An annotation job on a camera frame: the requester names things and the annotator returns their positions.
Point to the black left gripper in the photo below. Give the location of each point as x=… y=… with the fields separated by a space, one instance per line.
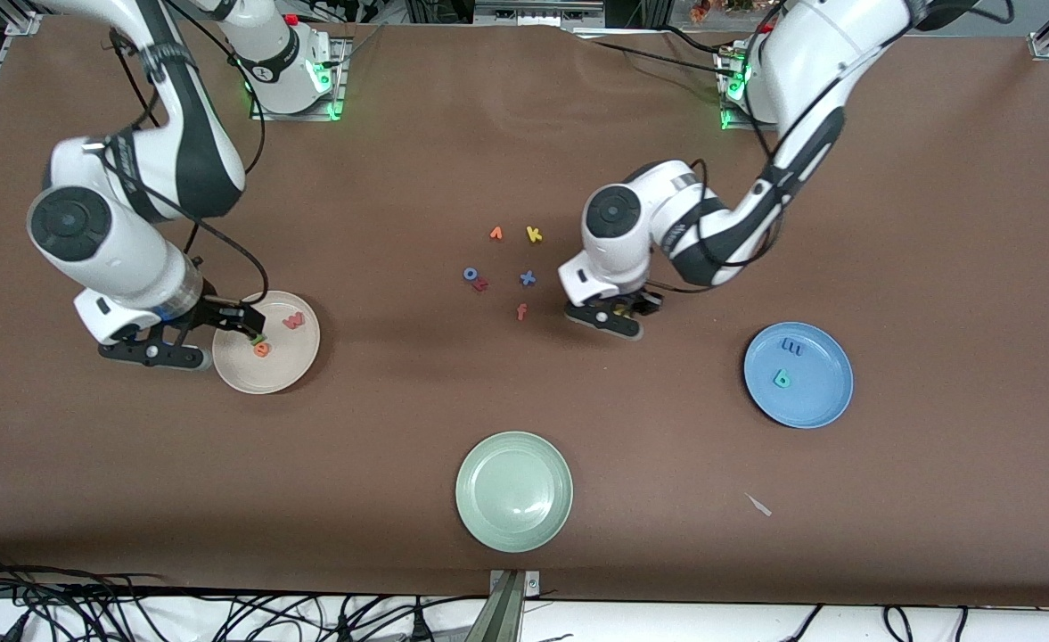
x=642 y=302

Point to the small white paper scrap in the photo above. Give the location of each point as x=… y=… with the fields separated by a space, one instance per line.
x=759 y=506

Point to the small orange object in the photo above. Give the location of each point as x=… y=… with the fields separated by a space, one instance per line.
x=700 y=9

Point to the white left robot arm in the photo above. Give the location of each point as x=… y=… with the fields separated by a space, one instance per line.
x=809 y=53

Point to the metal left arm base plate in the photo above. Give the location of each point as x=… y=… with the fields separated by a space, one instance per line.
x=727 y=123

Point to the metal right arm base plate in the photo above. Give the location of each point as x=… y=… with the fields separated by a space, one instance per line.
x=266 y=114

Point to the beige round plate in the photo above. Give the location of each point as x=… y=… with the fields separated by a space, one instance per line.
x=279 y=370

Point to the teal foam letter b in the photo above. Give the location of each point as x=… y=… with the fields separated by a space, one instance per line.
x=782 y=379

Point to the red foam letter w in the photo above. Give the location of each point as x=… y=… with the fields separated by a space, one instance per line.
x=294 y=320

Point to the orange foam letter e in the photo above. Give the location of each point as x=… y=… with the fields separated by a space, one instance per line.
x=262 y=349

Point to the brown table cover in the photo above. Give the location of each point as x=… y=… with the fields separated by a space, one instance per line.
x=132 y=464

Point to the blue round plate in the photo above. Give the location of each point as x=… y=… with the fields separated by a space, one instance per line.
x=814 y=392

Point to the blue foam letter m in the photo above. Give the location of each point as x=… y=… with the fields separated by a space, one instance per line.
x=792 y=345

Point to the metal camera pole bracket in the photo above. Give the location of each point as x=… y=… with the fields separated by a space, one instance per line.
x=508 y=606

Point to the grey metal frame rail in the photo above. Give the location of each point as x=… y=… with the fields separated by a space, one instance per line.
x=537 y=13

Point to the pale green round plate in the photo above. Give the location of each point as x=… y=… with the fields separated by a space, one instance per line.
x=513 y=491

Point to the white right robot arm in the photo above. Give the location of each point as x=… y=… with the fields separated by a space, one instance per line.
x=114 y=250

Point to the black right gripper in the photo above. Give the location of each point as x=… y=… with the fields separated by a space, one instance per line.
x=217 y=312

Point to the yellow foam letter k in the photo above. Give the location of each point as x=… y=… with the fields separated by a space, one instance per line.
x=534 y=234

